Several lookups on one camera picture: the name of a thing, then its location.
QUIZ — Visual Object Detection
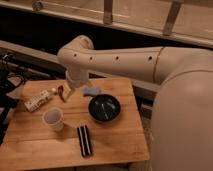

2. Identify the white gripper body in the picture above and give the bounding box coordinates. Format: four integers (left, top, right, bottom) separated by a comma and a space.
65, 69, 89, 88

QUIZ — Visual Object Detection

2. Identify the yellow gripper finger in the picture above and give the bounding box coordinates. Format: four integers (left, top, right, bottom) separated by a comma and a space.
62, 83, 74, 101

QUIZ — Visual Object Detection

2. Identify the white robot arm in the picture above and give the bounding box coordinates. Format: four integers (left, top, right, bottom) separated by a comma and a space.
57, 35, 213, 171

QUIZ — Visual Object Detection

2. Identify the black ceramic bowl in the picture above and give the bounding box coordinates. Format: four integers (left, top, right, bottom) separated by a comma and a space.
88, 94, 121, 122

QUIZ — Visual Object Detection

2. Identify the dark red small object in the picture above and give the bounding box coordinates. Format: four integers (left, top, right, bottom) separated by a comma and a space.
57, 85, 65, 102

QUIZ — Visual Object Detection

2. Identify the blue cloth piece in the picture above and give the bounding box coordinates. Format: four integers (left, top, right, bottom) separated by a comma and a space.
83, 87, 101, 97

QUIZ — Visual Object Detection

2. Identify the white tube package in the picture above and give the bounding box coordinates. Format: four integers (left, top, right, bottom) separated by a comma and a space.
24, 90, 52, 112

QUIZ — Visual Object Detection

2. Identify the black striped rectangular block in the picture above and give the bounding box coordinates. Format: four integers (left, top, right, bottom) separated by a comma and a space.
77, 125, 93, 157

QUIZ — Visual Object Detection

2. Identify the wooden table board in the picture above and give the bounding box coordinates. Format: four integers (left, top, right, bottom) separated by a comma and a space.
0, 78, 149, 170

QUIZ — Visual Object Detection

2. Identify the black cables and equipment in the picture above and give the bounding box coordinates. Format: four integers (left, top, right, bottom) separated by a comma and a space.
0, 51, 28, 144

